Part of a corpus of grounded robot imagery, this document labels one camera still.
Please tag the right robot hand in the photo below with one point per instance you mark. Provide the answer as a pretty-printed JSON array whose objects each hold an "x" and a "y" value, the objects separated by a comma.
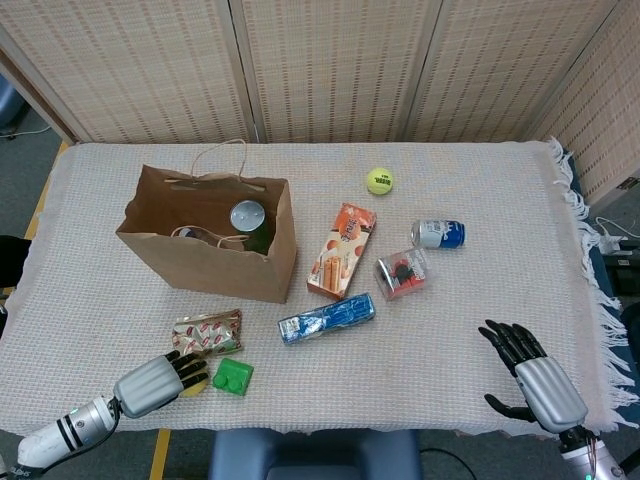
[{"x": 550, "y": 395}]

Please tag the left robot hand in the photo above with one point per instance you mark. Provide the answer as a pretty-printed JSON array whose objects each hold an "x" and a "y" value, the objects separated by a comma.
[{"x": 147, "y": 387}]

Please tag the yellow pear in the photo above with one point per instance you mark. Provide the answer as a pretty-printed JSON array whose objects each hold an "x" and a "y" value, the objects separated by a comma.
[{"x": 195, "y": 390}]

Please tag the silver red snack bag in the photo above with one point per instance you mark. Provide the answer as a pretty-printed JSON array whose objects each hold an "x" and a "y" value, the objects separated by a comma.
[{"x": 207, "y": 332}]

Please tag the green toy building block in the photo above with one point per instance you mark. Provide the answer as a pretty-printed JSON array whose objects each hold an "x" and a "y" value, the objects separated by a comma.
[{"x": 232, "y": 377}]

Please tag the brown paper bag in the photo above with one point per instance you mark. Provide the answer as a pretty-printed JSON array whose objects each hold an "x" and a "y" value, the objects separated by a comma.
[{"x": 215, "y": 270}]

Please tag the green Pringles chips can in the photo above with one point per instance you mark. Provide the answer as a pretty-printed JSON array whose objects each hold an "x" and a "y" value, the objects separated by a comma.
[{"x": 252, "y": 222}]

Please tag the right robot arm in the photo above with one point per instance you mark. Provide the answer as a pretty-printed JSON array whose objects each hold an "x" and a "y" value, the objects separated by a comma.
[{"x": 590, "y": 457}]

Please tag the clear bag of toys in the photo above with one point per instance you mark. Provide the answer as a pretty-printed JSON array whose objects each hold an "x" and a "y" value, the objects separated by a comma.
[{"x": 402, "y": 275}]

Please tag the white woven tablecloth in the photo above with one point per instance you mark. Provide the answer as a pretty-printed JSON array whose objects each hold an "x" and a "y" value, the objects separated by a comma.
[{"x": 425, "y": 350}]

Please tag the black equipment box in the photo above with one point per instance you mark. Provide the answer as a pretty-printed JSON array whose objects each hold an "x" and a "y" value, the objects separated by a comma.
[{"x": 622, "y": 275}]

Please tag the blue cookie pack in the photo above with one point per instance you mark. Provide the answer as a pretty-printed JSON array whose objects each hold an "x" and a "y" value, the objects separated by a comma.
[{"x": 325, "y": 320}]

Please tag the blue and silver soda can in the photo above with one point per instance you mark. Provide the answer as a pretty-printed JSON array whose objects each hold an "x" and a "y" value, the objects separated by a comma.
[{"x": 440, "y": 234}]

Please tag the orange wafer roll box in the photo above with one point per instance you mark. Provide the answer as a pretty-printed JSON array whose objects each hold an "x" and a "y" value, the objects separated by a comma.
[{"x": 340, "y": 255}]

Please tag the yellow tennis ball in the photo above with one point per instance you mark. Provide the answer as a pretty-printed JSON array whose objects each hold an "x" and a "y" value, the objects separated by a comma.
[{"x": 380, "y": 181}]

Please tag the blue office chair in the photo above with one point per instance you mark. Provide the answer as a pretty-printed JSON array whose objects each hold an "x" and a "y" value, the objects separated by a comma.
[{"x": 10, "y": 105}]

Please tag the woven folding screen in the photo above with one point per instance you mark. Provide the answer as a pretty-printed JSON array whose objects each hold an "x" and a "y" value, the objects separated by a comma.
[{"x": 325, "y": 65}]

